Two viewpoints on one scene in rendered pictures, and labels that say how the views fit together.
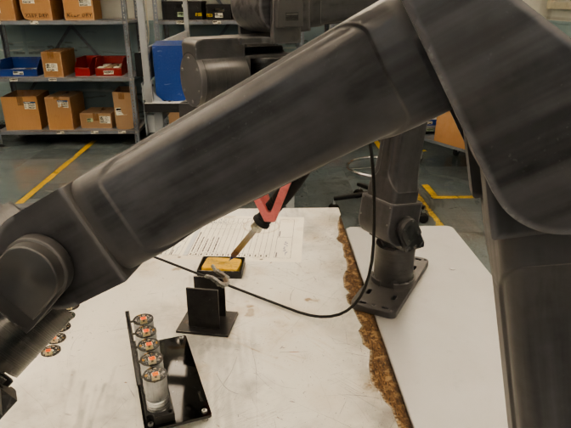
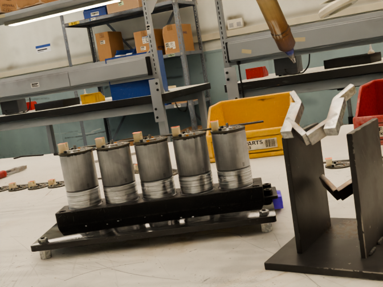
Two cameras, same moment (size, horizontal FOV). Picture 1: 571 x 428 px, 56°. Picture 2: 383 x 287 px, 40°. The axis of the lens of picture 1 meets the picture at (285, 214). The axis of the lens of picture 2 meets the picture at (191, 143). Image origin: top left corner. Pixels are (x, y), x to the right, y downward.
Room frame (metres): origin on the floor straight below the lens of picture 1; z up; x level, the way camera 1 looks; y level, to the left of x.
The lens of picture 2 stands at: (0.72, -0.17, 0.86)
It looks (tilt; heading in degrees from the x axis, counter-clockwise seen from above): 8 degrees down; 117
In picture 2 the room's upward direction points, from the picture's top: 9 degrees counter-clockwise
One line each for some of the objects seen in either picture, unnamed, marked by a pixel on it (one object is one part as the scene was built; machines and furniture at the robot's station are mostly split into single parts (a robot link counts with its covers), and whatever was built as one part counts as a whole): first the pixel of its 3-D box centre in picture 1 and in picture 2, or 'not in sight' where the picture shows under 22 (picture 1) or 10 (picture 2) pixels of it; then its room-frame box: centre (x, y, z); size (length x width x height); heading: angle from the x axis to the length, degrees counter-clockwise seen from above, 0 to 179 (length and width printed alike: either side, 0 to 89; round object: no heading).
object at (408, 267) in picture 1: (393, 262); not in sight; (0.77, -0.17, 0.79); 0.20 x 0.07 x 0.08; 152
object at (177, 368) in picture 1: (167, 380); (159, 222); (0.53, 0.14, 0.76); 0.16 x 0.07 x 0.01; 20
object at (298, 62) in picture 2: not in sight; (288, 65); (-0.02, 2.55, 0.80); 0.15 x 0.12 x 0.10; 93
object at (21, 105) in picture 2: not in sight; (13, 106); (-1.86, 2.49, 0.80); 0.15 x 0.12 x 0.10; 112
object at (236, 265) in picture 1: (221, 267); not in sight; (0.82, 0.11, 0.76); 0.07 x 0.05 x 0.02; 87
